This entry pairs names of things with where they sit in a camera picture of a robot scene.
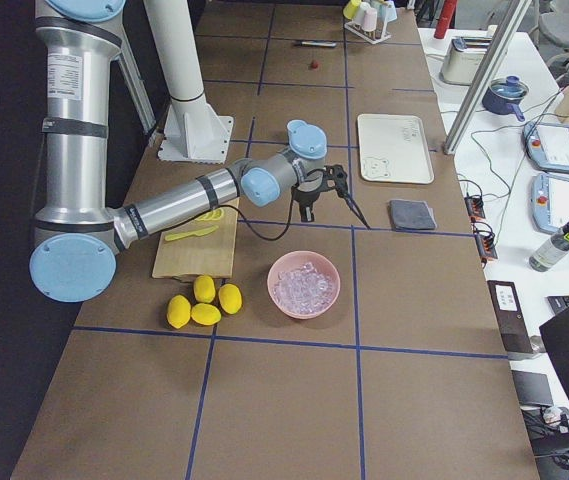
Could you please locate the teach pendant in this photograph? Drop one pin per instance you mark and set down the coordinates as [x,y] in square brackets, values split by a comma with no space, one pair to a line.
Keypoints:
[550,202]
[547,145]

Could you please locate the aluminium frame post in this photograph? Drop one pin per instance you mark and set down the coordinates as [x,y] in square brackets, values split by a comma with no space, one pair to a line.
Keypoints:
[487,69]

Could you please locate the cream bear tray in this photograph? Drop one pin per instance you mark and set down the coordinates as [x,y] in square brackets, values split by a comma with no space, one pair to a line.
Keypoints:
[393,149]

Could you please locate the far teach pendant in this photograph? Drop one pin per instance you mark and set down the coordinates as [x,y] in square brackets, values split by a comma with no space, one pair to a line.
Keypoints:
[547,145]

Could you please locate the red bottle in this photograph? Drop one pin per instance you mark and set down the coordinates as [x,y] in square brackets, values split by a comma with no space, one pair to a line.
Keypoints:
[445,19]

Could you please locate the yellow lemon back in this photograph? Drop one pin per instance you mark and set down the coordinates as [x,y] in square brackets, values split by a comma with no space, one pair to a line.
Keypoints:
[204,289]

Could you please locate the orange connector block far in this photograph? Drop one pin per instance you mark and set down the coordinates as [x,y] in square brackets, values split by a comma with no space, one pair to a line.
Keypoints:
[475,207]

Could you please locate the clear water bottle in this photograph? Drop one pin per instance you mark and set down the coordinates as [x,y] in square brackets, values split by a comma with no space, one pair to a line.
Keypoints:
[551,251]

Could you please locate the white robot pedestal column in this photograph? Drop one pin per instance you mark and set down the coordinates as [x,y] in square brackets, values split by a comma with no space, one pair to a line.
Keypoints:
[193,131]

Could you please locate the yellow lemon right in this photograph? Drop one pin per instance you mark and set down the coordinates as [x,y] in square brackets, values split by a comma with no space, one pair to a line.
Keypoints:
[230,298]

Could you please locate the blue saucepan with lid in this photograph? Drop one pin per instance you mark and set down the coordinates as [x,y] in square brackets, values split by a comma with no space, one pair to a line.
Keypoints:
[504,95]

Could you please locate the yellow plastic knife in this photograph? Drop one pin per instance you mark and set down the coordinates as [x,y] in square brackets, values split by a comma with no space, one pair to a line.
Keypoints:
[190,234]

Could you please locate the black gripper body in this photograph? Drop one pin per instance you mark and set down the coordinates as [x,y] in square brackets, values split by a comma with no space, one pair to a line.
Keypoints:
[306,197]

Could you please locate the iridescent metal muddler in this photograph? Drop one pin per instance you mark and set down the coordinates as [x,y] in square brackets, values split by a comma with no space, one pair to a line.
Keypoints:
[315,44]

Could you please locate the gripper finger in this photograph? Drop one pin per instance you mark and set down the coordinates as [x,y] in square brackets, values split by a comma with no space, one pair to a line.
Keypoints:
[306,213]

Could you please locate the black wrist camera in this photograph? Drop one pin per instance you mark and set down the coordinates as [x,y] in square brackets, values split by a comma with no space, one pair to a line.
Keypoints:
[336,177]

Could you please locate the white wire cup rack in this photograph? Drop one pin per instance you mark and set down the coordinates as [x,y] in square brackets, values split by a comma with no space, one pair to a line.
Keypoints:
[373,37]

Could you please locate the black box with label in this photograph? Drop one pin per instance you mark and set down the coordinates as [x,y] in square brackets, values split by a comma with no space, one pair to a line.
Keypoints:
[510,320]

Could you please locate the yellow lemon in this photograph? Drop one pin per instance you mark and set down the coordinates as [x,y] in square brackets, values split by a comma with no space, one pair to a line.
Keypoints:
[230,298]
[204,289]
[205,314]
[178,313]

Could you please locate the yellow lemon far left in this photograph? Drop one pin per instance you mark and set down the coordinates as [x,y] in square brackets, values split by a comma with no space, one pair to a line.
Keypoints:
[178,313]

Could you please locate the lemon slices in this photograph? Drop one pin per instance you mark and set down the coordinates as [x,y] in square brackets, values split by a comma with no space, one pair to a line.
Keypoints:
[213,215]

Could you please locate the orange connector block near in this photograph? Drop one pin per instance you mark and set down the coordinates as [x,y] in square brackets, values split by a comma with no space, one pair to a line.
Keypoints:
[485,242]

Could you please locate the orange connector block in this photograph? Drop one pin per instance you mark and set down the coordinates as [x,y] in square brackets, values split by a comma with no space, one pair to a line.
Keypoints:
[475,207]
[485,242]

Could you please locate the pink cup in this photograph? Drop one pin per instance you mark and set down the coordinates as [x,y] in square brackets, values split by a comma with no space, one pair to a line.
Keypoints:
[366,19]

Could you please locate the wooden cutting board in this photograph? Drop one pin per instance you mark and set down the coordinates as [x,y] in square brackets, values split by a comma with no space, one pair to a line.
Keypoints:
[211,255]

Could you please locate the near teach pendant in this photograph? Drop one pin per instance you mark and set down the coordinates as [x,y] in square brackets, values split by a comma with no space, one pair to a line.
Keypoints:
[550,202]

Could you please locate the yellow cup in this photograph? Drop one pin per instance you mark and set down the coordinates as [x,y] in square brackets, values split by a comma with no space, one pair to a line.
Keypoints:
[351,8]

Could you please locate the light blue plastic cup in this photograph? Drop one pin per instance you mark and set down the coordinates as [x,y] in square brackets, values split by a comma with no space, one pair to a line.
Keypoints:
[294,124]

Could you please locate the yellow lemon front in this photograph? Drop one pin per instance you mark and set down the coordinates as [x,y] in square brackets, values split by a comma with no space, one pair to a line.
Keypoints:
[205,314]

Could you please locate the cream toaster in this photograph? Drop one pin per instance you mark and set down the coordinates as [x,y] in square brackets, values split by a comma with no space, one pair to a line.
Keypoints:
[462,59]

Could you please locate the grey folded cloth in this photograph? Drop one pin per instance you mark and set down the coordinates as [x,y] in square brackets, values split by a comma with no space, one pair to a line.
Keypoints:
[411,215]

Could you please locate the pink bowl of ice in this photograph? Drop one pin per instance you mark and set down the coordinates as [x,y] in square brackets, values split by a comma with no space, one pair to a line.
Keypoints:
[303,284]

